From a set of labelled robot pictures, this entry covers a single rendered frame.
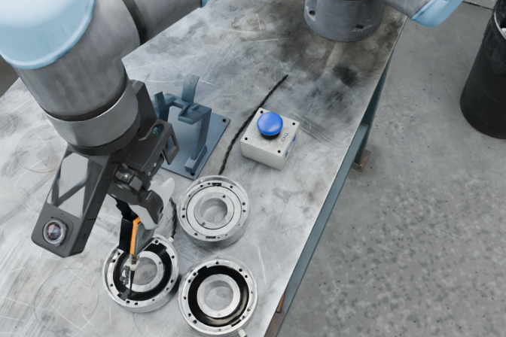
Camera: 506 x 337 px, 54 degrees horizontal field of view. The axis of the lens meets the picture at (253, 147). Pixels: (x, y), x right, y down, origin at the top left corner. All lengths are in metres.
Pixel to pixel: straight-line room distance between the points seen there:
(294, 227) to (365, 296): 0.84
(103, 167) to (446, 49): 1.80
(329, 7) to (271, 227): 0.41
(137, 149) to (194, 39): 0.49
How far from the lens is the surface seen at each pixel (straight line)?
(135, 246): 0.63
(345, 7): 0.93
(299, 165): 0.80
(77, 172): 0.49
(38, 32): 0.35
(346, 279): 1.57
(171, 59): 0.95
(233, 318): 0.68
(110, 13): 0.37
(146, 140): 0.52
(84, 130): 0.43
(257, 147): 0.76
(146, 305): 0.69
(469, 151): 1.87
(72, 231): 0.49
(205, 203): 0.75
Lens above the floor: 1.49
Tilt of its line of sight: 58 degrees down
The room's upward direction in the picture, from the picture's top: 4 degrees counter-clockwise
